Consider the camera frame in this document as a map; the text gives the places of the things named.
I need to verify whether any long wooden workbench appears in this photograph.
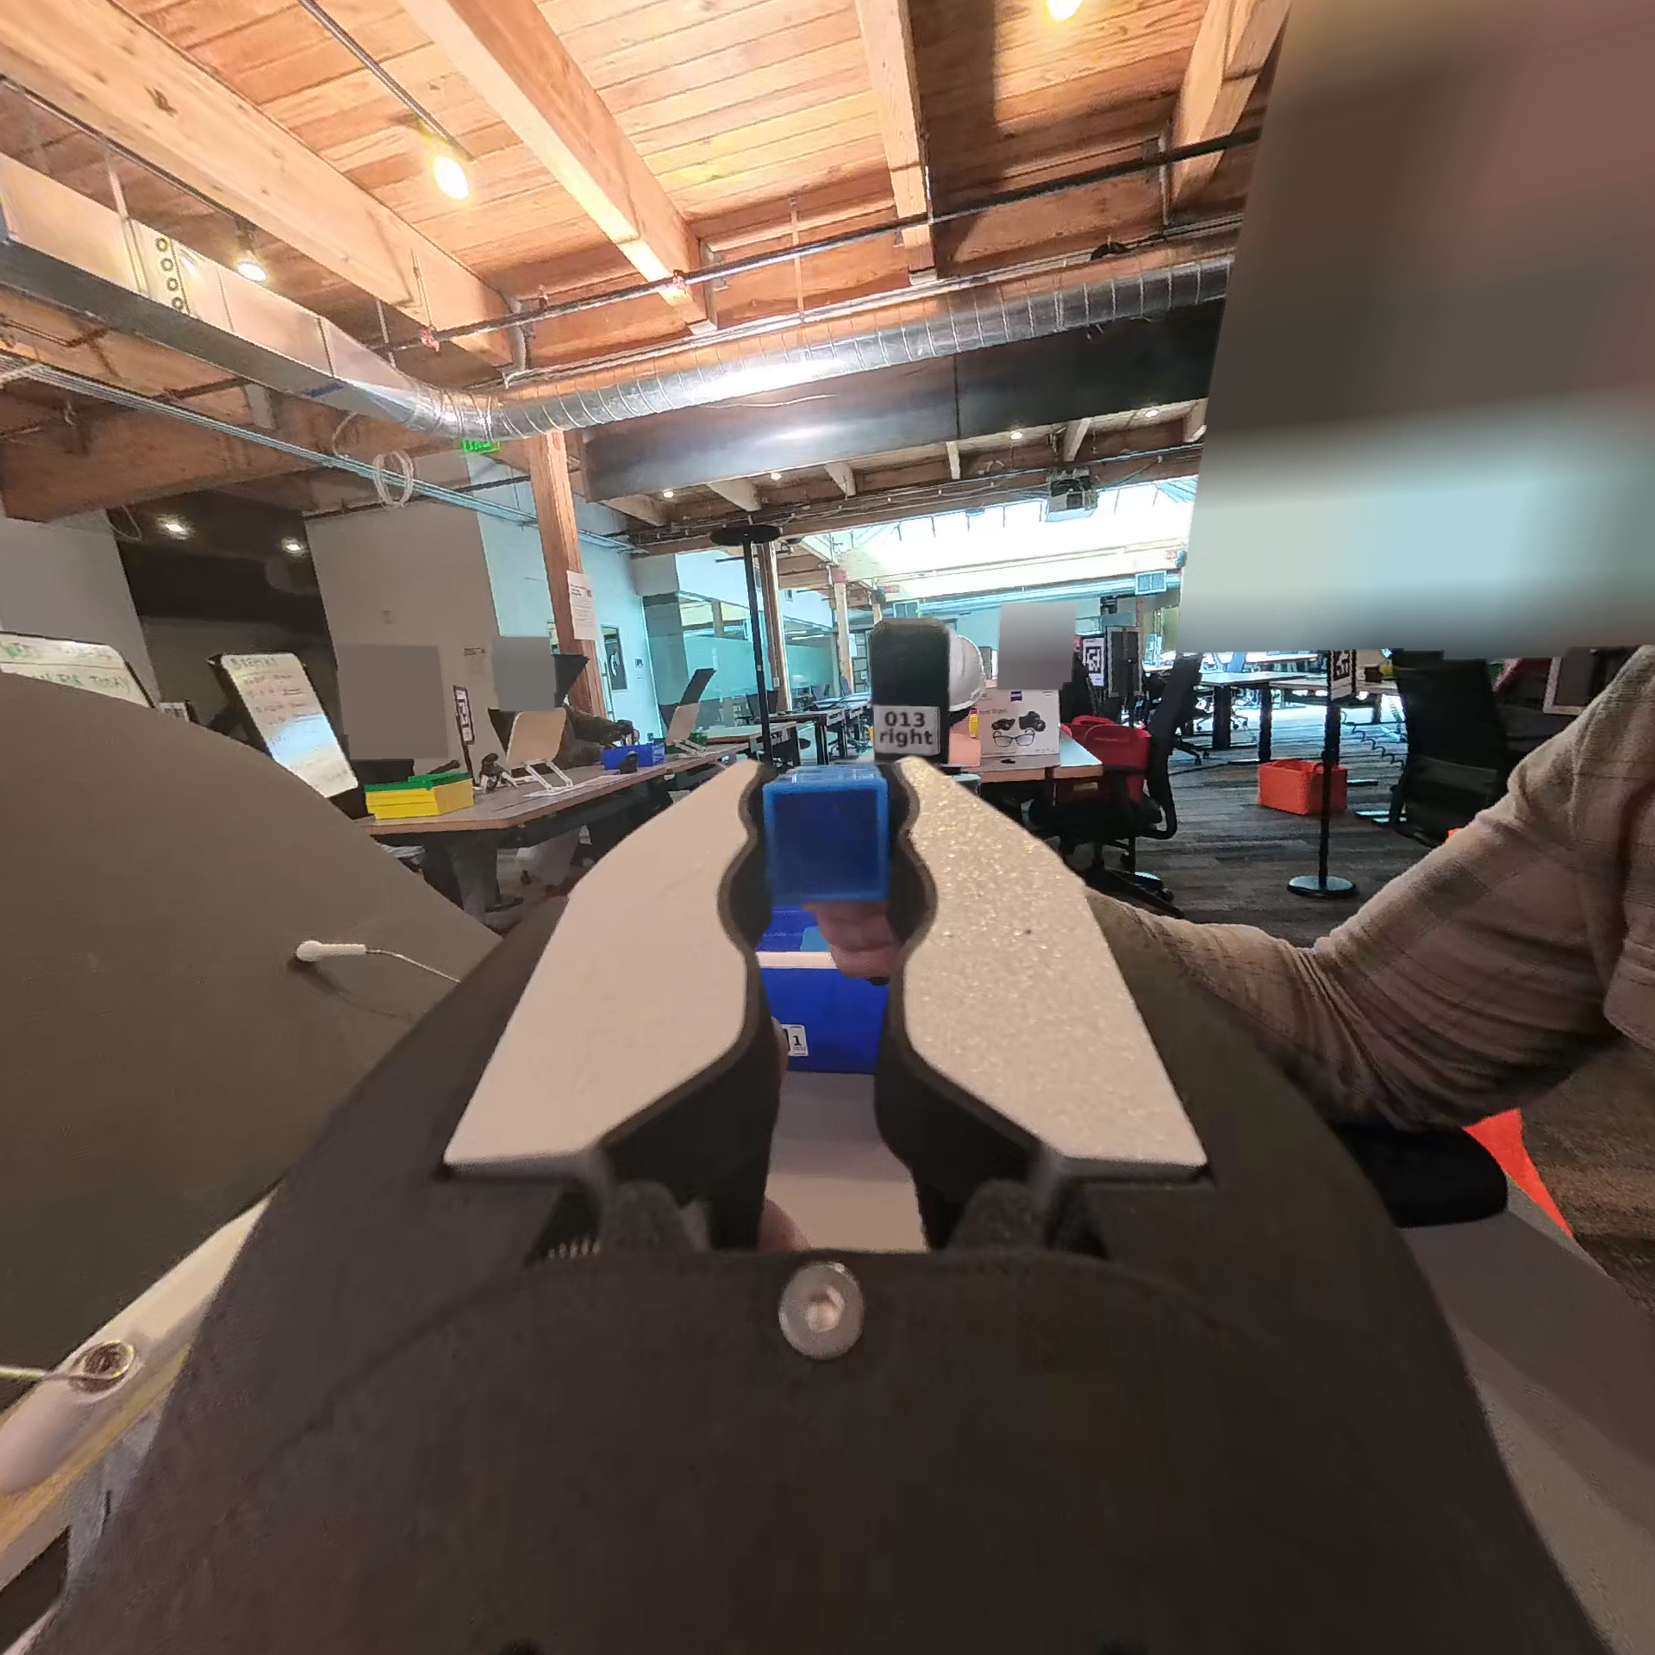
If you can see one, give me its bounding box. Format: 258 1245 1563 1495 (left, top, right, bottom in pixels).
363 751 739 906

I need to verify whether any orange traffic cone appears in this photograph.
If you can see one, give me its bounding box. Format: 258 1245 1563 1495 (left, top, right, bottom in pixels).
1462 1107 1573 1233

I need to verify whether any blue plastic bin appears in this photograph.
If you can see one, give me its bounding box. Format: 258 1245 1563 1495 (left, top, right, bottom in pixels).
757 906 897 1078

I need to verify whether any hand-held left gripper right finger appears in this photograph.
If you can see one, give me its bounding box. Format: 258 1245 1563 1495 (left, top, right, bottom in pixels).
875 756 1210 1217

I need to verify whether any thin white wire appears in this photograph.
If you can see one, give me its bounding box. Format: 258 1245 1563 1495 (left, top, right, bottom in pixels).
294 938 467 989

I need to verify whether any person's right hand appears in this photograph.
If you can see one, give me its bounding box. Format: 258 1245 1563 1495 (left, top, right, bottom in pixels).
814 898 912 985

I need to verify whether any whiteboard easel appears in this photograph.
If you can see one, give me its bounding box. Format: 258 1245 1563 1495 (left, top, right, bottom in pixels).
221 652 365 804
0 632 152 707

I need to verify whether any black swivel chair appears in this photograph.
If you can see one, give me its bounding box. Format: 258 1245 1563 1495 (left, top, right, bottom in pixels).
1048 660 1204 894

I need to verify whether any red floor container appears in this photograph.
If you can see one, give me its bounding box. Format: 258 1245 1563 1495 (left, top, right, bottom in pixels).
1261 758 1352 819

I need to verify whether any silver ceiling duct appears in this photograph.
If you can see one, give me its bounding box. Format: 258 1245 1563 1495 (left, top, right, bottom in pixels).
0 156 1243 441

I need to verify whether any long blue rectangular bar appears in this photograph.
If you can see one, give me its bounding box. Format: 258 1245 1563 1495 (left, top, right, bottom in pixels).
761 766 897 910

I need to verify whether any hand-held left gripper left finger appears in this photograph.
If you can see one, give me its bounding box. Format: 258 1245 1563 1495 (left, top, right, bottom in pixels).
446 758 782 1217

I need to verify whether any wooden ceiling post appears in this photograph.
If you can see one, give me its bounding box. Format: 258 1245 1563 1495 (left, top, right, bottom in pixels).
526 427 613 753

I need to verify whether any black backdrop board stand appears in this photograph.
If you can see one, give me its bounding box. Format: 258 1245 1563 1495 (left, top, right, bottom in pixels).
0 678 499 1385

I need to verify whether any yellow plastic bin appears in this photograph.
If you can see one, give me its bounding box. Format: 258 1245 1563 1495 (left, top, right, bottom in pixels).
363 776 483 827

